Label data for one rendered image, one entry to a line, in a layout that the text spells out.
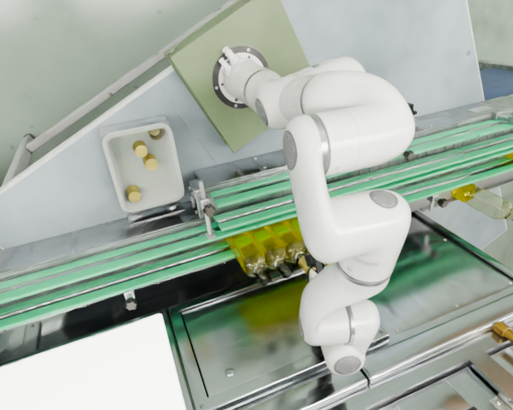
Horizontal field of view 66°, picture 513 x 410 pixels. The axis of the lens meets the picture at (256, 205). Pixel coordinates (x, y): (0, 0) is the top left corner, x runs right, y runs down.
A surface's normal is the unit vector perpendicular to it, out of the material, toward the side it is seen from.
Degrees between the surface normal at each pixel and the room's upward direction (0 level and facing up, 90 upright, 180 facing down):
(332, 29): 0
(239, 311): 90
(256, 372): 91
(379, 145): 5
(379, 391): 90
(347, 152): 5
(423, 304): 90
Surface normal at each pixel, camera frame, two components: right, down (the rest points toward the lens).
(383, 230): 0.27, 0.22
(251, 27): 0.36, 0.45
